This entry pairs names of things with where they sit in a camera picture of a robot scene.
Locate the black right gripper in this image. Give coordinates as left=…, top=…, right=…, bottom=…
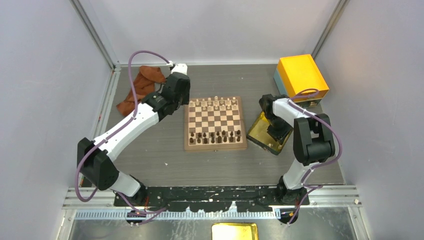
left=265, top=115, right=294, bottom=146

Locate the gold metal tin tray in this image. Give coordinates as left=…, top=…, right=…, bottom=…
left=246, top=111, right=293, bottom=156

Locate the light wooden king piece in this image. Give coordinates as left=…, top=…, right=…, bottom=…
left=213, top=96, right=219, bottom=106

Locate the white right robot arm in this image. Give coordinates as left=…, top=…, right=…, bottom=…
left=259, top=94, right=336, bottom=206

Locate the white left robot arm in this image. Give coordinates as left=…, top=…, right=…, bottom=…
left=77, top=71, right=190, bottom=207

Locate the brown cloth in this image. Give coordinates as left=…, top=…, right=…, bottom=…
left=116, top=65, right=166, bottom=117

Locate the wooden chessboard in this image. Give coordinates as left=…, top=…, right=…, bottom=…
left=184, top=96, right=248, bottom=152

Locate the yellow drawer box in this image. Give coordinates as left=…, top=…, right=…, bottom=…
left=273, top=54, right=329, bottom=108

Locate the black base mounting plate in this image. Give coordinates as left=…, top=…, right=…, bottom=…
left=114, top=184, right=309, bottom=213

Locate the gold tin lid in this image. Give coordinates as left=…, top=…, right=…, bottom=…
left=211, top=222, right=259, bottom=240

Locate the aluminium front rail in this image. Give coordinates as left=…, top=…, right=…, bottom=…
left=62, top=185, right=362, bottom=224

